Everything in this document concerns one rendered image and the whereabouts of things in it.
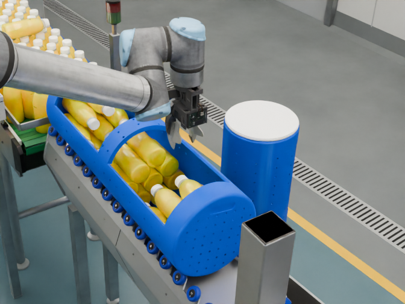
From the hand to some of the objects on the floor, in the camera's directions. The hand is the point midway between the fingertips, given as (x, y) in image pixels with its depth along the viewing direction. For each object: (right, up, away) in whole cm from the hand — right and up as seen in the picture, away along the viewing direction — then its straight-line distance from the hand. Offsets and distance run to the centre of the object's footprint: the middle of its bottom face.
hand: (181, 140), depth 192 cm
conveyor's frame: (-93, -29, +179) cm, 204 cm away
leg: (-47, -77, +113) cm, 145 cm away
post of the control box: (-81, -70, +121) cm, 162 cm away
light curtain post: (+10, -154, +5) cm, 154 cm away
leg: (-36, -73, +120) cm, 145 cm away
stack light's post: (-36, -42, +164) cm, 173 cm away
